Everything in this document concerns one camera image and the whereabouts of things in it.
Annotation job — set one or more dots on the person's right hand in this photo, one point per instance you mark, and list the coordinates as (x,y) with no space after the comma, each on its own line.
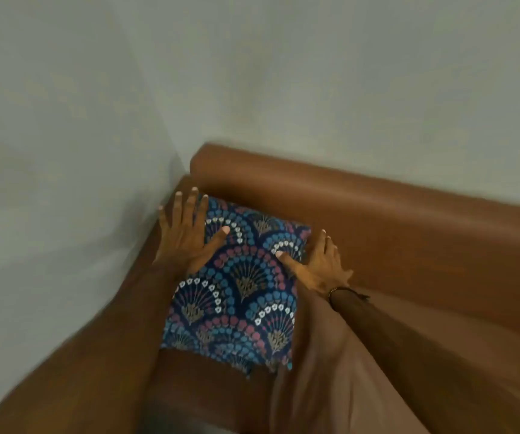
(321,268)

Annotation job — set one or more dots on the person's left hand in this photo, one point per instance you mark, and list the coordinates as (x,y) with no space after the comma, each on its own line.
(183,241)

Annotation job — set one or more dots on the blue patterned cushion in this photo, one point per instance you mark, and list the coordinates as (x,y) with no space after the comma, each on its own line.
(237,293)

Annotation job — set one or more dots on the brown leather sofa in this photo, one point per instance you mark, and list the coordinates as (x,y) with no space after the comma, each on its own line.
(400,248)

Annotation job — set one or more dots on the person's right forearm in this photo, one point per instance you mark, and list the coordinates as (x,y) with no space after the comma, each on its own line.
(432,370)

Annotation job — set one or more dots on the person's left forearm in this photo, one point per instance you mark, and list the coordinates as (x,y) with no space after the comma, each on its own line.
(83,352)

